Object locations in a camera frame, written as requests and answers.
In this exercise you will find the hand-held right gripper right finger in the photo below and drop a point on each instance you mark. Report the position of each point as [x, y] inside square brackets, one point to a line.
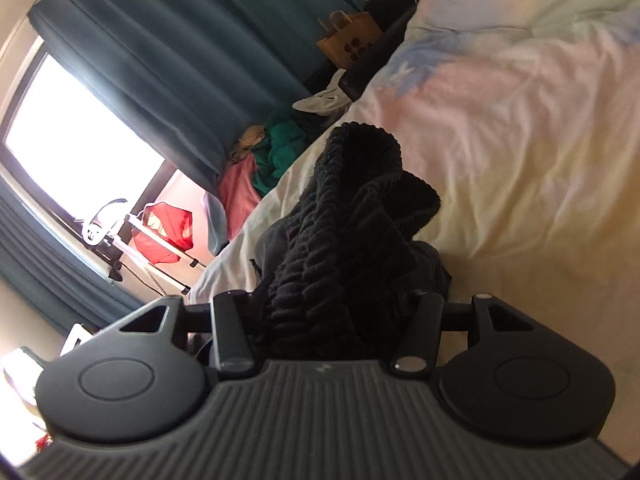
[425, 320]

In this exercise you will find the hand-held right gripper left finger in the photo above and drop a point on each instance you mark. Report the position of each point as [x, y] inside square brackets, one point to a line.
[230, 330]

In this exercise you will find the black hooded garment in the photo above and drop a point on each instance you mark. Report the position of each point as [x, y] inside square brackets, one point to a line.
[345, 240]

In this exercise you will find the light blue cloth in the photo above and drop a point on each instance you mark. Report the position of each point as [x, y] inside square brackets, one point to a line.
[215, 225]

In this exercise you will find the red bag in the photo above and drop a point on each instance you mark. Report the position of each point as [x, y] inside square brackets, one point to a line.
[165, 240]

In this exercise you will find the white stand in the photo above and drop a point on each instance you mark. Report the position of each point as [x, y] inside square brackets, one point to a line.
[94, 234]

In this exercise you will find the green cloth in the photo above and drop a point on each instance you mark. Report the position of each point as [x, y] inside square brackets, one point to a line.
[280, 150]

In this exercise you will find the beige cloth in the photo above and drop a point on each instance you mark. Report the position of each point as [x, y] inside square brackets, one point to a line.
[247, 142]

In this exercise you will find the teal curtain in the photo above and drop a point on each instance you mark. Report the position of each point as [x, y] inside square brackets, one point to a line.
[175, 60]
[40, 270]

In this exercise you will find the pastel blanket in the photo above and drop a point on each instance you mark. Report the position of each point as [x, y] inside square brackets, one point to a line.
[525, 135]

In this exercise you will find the white dresser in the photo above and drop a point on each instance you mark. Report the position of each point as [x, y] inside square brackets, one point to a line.
[20, 410]

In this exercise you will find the white cloth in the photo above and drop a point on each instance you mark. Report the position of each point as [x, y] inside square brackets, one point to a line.
[322, 100]

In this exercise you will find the window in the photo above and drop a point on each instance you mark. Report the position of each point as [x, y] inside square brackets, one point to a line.
[75, 135]

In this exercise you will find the brown paper bag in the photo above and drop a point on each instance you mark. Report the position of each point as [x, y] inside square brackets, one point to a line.
[350, 42]

